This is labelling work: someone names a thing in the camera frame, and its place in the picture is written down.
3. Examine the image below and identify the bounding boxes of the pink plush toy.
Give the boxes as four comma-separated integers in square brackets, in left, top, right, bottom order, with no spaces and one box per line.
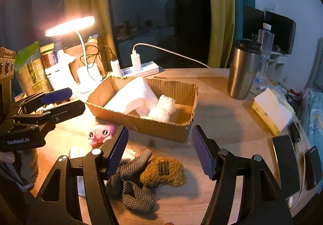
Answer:
[87,124,117,148]

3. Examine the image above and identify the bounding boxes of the grey dotted glove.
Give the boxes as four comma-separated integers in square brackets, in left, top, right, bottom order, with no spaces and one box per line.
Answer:
[106,149,155,213]

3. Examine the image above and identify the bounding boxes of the white towel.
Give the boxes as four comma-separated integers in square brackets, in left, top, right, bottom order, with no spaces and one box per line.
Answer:
[104,77,159,117]

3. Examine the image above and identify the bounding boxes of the person left hand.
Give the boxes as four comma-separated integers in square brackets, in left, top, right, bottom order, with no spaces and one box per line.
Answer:
[0,152,15,163]

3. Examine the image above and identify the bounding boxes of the white woven basket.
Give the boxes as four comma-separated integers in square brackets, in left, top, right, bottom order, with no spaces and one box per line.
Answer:
[45,64,77,91]

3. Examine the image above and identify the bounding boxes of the black smartphone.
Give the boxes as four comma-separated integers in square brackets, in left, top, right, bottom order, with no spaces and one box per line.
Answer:
[272,135,301,199]

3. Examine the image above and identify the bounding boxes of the white desk lamp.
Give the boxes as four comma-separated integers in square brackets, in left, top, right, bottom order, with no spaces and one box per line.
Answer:
[44,16,102,93]

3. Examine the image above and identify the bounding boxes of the yellow tissue pack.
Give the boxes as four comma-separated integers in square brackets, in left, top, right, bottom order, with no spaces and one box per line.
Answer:
[251,87,295,136]

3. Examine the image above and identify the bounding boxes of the brown cardboard carton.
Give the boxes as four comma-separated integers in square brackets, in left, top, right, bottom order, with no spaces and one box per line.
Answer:
[64,40,107,83]

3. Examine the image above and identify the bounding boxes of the brown cardboard box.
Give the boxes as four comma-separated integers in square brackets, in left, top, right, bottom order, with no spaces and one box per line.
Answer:
[86,77,198,142]

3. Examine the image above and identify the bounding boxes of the blue blanket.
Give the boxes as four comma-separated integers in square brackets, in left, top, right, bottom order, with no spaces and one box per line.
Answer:
[300,88,322,193]

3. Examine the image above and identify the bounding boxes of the steel travel mug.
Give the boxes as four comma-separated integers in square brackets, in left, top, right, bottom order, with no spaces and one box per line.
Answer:
[227,39,261,100]

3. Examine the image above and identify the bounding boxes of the white power strip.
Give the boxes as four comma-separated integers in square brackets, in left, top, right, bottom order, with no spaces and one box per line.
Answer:
[121,61,159,77]

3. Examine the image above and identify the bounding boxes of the yellow curtain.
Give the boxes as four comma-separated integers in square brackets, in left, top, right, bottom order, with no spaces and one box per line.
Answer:
[64,0,235,68]

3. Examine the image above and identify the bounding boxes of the clear water bottle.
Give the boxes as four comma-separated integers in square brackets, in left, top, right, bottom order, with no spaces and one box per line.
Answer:
[254,23,274,84]

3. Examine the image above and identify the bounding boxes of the black computer monitor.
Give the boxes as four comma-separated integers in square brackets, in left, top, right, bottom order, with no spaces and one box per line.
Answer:
[242,5,296,55]

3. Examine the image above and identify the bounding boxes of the white charger with black cable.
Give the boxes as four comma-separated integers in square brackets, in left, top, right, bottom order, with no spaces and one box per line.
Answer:
[80,44,122,82]

